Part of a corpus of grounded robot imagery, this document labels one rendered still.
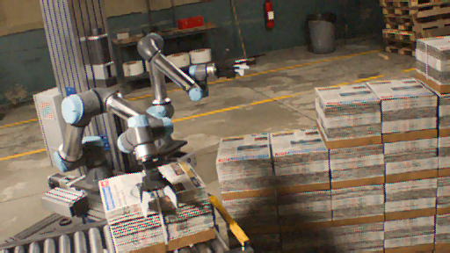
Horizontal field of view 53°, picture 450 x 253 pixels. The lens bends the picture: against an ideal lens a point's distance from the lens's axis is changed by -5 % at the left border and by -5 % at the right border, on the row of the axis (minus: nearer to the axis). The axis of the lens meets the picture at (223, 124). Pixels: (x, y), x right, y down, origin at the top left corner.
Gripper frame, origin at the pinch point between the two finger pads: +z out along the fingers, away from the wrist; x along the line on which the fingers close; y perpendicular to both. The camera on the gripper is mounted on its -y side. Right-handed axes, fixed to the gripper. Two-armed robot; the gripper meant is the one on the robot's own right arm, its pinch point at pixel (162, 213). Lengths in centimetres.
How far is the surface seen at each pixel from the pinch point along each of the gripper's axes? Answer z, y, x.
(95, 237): 1.2, 39.0, 25.5
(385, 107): -23, 36, -123
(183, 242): 11.7, 15.3, -6.4
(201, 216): 4.4, 11.6, -15.0
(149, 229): 4.2, 11.5, 4.7
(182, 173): -13.7, 18.3, -13.3
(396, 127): -12, 40, -128
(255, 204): 4, 81, -57
